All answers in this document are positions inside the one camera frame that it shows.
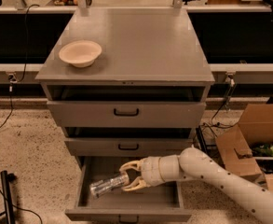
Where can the green bag in box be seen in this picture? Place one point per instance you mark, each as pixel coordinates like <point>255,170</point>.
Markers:
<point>263,150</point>

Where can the grey drawer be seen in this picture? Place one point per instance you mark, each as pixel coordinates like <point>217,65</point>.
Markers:
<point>158,204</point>
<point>126,147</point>
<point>114,114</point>

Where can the silver redbull can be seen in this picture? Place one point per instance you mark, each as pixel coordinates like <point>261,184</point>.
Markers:
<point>99,188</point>

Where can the cream paper bowl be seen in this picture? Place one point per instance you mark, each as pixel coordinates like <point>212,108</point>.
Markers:
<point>82,53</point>

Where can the black stand with cable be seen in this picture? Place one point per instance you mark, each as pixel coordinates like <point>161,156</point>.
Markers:
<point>9,206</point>

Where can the black bar leaning on floor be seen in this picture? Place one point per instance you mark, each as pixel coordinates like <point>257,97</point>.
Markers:
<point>201,140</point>

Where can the grey bottom drawer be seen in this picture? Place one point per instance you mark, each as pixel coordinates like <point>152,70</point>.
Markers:
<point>158,204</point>

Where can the brown cardboard box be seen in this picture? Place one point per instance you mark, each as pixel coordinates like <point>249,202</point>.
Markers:
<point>254,127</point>

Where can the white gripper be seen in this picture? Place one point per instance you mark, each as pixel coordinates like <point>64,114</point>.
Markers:
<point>150,171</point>

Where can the grey top drawer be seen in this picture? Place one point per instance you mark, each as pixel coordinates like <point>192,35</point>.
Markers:
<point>114,114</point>

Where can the grey drawer cabinet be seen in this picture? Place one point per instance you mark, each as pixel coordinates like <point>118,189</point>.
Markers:
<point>149,54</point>

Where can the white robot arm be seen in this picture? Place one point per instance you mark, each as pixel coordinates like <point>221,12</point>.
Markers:
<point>192,163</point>

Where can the grey middle drawer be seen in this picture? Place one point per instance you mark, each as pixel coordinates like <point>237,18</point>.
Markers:
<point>126,147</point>

